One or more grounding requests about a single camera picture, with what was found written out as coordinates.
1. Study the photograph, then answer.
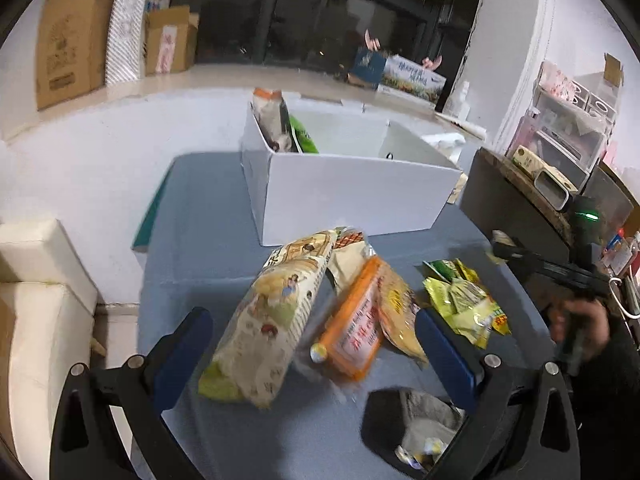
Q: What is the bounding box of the bag of yellow-green sachets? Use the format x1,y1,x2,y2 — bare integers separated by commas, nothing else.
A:
422,258,511,350

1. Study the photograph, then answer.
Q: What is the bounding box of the crumpled white wrapper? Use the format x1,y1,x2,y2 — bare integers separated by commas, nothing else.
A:
395,392,466,466

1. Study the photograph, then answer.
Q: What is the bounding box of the cream tissue pack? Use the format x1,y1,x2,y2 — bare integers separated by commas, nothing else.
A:
512,145,546,176

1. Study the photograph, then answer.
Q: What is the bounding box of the printed landscape tissue box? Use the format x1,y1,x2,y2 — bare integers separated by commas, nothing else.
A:
377,54,447,106

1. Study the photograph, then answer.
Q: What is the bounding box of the person's right hand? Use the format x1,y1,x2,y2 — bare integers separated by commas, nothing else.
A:
547,297,612,363

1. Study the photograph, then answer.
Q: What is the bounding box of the large brown cardboard box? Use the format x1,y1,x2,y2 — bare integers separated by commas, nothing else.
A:
35,0,121,111

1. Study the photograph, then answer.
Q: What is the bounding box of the dark blue box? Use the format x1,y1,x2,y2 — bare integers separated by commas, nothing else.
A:
348,47,391,88

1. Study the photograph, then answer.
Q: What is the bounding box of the large cream snack bag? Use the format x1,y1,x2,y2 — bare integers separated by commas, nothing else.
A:
197,230,338,408

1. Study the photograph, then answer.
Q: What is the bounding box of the black plastic bag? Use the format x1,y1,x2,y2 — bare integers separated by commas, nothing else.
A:
361,387,473,471

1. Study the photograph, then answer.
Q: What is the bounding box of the cardboard piece on wall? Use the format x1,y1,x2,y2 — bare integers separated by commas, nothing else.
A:
602,52,625,86

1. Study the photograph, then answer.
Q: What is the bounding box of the small open cardboard box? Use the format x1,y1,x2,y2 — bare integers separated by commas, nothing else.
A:
144,5,201,76

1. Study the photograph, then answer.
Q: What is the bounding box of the white alarm clock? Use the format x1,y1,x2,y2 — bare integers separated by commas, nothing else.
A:
532,167,573,212

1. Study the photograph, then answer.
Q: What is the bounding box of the white spray bottle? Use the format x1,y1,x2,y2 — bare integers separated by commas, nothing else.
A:
452,81,473,118

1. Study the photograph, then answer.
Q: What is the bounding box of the tall snack packet orange top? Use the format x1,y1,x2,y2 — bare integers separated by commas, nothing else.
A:
252,87,296,153

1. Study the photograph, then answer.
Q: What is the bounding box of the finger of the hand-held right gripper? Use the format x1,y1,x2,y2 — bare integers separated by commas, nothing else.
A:
492,231,592,287

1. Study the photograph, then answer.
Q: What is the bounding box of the white mini drawer unit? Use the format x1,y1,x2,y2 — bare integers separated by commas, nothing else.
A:
572,72,623,136

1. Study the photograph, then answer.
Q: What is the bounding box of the wooden side desk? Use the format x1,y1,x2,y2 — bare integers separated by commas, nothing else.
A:
460,147,640,301

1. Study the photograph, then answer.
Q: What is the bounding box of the small bottle with red cap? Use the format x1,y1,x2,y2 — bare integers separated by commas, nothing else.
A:
607,232,640,271

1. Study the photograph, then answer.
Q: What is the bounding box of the clear plastic drawer organizer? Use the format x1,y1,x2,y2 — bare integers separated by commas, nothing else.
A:
505,85,613,196

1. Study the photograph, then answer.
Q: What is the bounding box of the dotted white paper bag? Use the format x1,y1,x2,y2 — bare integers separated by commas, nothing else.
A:
104,0,156,86

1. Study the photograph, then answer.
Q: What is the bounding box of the white cable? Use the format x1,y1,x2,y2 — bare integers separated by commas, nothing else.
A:
607,275,640,318

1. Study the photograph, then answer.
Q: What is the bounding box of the cream leather sofa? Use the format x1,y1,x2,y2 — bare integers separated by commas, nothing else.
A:
0,217,101,461

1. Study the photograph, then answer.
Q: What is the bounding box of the pink patterned packet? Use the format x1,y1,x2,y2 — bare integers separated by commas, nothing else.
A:
537,60,576,103

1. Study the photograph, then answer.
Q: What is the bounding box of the white cardboard box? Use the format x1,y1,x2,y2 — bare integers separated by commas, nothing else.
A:
240,101,463,247

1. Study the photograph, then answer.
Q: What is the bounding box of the green snack packet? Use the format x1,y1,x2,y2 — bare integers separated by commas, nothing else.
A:
289,114,321,155

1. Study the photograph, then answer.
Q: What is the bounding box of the person's right forearm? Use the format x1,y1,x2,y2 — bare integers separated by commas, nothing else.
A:
572,310,640,480

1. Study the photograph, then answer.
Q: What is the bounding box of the stone window sill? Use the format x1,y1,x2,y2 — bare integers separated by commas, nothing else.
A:
0,62,451,141

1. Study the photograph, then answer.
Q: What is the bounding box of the clear plastic container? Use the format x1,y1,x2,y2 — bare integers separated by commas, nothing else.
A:
580,165,636,241

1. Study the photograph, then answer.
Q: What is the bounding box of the yellow snack packet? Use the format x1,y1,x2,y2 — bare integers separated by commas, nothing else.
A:
377,265,431,363

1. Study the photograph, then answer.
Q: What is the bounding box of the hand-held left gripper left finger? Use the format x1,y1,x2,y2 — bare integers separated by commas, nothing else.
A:
50,306,215,480

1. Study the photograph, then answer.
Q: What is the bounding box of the brown checkered snack packet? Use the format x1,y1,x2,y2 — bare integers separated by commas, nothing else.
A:
327,226,376,293

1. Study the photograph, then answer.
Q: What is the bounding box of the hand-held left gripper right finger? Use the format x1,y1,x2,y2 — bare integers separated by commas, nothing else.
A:
415,306,583,480

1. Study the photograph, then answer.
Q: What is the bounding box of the pink bottle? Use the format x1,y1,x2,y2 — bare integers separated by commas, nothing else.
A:
510,115,538,156

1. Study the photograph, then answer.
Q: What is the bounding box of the dark framed window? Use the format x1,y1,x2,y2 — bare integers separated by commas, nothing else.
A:
165,0,488,113

